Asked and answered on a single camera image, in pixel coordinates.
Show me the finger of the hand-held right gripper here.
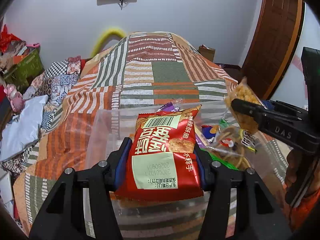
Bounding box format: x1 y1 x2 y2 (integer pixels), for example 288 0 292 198
231 98 270 131
261 100 304 113

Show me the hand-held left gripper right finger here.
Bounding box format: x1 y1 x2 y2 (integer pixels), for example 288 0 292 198
194 144 292 240

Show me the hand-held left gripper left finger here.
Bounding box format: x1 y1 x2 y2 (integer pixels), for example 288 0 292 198
29 137 133 240

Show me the clear packet of fried puffs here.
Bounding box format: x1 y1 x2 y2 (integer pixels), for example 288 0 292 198
224 77 267 135

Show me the blue snack packet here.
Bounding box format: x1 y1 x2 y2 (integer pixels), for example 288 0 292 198
201 124 221 141

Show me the clear green-edged snack packet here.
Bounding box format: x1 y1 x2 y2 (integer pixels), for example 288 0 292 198
200 118 258 171

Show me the red snack packet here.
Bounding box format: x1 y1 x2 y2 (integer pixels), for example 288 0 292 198
114 104 205 202

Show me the clear plastic storage container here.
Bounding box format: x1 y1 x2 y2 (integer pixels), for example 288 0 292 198
86 100 288 240

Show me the purple snack packet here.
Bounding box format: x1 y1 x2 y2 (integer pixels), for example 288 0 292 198
156 101 183 113

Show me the person's right forearm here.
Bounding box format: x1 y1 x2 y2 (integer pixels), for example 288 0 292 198
290 180 320 233

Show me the person's right hand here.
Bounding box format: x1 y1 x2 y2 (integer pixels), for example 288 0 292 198
284 149 305 191

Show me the white sliding wardrobe door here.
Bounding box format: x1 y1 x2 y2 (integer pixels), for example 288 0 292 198
270 4 320 111

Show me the brown wooden door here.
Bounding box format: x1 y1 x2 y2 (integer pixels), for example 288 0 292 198
241 0 306 101

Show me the small brown cardboard box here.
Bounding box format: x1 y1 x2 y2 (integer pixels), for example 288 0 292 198
198 44 216 62

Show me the striped patchwork blanket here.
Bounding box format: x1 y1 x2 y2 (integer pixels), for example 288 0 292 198
12 31 288 230

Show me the checkered patchwork quilt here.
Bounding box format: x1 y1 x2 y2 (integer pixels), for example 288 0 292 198
22 56 82 131

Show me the white cloth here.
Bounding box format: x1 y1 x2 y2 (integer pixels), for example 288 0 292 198
0 94 49 162

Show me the pink bunny toy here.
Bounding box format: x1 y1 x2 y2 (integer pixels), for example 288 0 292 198
3 84 26 113

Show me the yellow foam tube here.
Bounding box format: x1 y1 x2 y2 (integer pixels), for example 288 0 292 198
90 28 127 58

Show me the green cardboard box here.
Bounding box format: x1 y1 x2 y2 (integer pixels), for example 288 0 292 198
9 47 46 86

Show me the red plastic bag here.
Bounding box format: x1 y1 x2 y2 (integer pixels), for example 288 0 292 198
0 24 23 53

